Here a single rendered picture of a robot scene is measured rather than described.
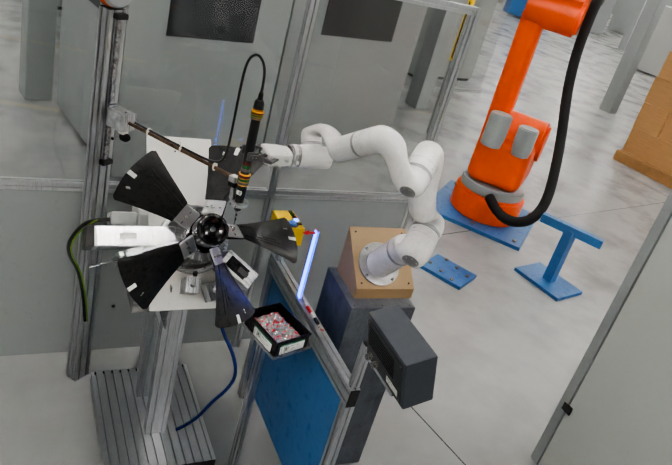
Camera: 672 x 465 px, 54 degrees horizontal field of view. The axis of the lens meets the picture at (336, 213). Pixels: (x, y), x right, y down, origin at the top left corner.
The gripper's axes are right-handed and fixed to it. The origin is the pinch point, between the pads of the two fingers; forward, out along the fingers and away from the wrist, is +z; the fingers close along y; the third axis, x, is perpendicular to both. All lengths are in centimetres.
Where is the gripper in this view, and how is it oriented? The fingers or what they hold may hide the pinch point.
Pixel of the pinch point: (249, 152)
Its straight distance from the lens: 233.5
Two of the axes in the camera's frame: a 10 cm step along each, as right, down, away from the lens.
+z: -8.9, -0.2, -4.6
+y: -3.9, -5.0, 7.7
